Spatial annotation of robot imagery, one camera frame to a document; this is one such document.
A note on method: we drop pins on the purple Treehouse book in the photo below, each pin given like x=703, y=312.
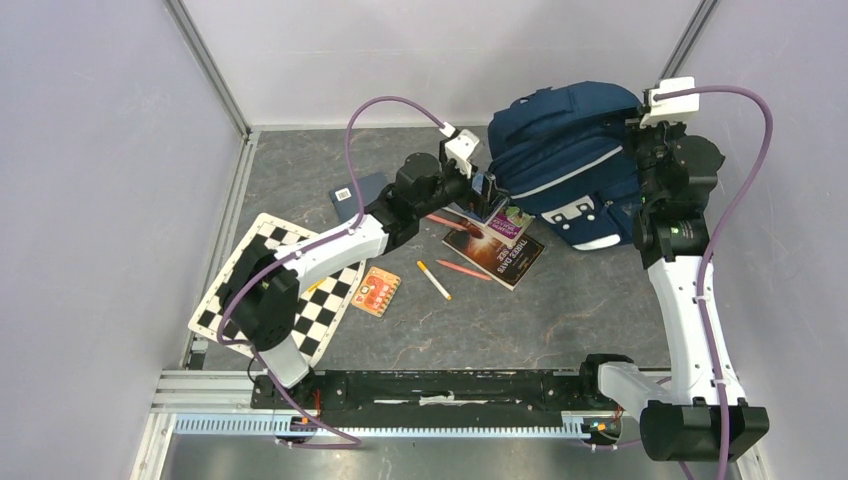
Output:
x=507, y=224

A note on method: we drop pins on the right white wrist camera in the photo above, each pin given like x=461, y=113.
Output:
x=665, y=103

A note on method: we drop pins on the orange card pack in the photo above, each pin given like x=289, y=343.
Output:
x=376, y=291

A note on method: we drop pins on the orange pencil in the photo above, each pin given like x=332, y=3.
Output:
x=463, y=270
x=451, y=224

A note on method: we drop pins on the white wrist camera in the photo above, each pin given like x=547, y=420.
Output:
x=460, y=146
x=665, y=103

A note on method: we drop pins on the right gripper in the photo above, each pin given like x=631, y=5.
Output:
x=637, y=131

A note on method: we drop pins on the yellow white marker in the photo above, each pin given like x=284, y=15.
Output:
x=434, y=281

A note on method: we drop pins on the aluminium frame rail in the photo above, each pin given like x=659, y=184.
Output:
x=207, y=402

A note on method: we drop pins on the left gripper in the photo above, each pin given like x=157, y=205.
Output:
x=481, y=203

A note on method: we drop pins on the Three Days dark book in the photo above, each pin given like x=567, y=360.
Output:
x=505, y=264

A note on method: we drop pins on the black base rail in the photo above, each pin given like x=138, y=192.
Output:
x=437, y=398

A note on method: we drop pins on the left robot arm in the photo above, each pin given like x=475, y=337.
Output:
x=386, y=224

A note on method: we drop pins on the navy blue backpack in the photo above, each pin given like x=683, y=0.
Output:
x=561, y=155

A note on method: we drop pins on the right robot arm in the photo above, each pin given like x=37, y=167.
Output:
x=702, y=414

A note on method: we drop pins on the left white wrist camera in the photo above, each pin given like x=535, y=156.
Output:
x=460, y=146

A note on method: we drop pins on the checkerboard calibration board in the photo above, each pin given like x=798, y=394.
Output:
x=311, y=321

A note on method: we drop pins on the dark blue notebook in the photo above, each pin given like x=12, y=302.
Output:
x=345, y=200

